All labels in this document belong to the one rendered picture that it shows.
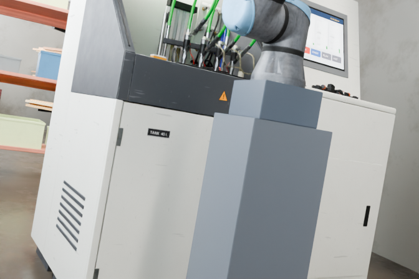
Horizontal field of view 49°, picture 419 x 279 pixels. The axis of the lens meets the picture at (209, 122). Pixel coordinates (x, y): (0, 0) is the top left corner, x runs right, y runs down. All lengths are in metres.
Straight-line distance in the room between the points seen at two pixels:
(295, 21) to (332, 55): 1.21
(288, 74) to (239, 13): 0.21
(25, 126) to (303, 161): 3.21
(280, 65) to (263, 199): 0.35
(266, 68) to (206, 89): 0.48
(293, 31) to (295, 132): 0.27
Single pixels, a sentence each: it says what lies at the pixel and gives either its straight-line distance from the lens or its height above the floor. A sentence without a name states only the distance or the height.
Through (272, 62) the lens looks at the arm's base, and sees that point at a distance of 1.24.
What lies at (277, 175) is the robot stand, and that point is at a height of 0.67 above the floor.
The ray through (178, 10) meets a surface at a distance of 2.20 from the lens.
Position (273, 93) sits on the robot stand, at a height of 0.87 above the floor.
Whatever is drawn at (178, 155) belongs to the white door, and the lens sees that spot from 1.64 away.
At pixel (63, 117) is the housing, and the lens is 2.13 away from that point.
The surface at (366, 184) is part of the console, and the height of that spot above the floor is 0.60.
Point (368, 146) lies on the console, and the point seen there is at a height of 0.78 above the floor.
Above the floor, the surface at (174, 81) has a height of 0.88.
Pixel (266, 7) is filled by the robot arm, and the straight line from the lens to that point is 1.16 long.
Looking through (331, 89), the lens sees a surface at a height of 1.01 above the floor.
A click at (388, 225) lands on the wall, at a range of 3.68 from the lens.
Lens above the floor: 0.78
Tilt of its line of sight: level
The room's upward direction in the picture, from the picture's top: 10 degrees clockwise
